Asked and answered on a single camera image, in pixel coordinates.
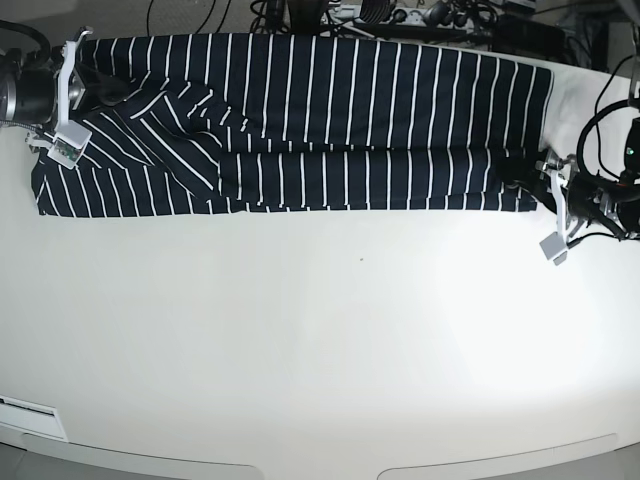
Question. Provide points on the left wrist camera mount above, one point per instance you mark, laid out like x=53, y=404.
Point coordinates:
x=555, y=175

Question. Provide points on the white label sticker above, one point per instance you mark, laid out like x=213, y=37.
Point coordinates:
x=30, y=418

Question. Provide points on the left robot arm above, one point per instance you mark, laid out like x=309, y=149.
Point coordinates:
x=620, y=94

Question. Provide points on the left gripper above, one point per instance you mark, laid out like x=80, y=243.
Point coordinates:
x=589, y=198

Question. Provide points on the navy white striped T-shirt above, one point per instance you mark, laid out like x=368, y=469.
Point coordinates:
x=230, y=122

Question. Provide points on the black equipment box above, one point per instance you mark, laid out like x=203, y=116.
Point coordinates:
x=523, y=37

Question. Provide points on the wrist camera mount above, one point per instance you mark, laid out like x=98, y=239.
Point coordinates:
x=555, y=175
x=68, y=140

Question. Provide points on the white power strip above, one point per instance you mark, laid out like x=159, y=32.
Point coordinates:
x=461, y=15

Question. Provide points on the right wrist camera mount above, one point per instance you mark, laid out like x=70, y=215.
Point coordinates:
x=68, y=140

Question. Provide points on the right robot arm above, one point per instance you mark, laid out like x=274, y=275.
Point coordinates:
x=35, y=86

